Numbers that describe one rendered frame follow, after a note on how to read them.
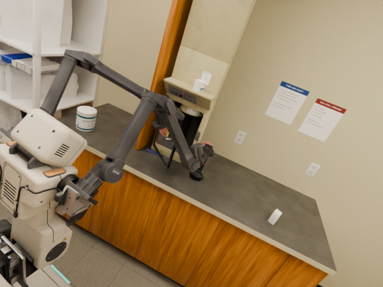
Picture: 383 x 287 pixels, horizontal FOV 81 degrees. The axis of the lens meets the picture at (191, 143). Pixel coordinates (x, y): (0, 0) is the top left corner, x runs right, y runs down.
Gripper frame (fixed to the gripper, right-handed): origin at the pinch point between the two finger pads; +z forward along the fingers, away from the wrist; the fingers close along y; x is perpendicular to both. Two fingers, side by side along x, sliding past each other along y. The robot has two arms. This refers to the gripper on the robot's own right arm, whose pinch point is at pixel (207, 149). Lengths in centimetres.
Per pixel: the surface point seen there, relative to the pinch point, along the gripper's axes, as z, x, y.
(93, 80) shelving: 53, 131, -10
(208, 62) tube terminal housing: 11, 21, 48
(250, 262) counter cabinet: -14, -56, -54
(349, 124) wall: 55, -83, 39
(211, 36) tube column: 11, 24, 62
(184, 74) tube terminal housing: 11.4, 32.4, 35.8
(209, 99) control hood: 0.2, 10.1, 30.5
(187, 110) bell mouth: 13.7, 23.8, 14.2
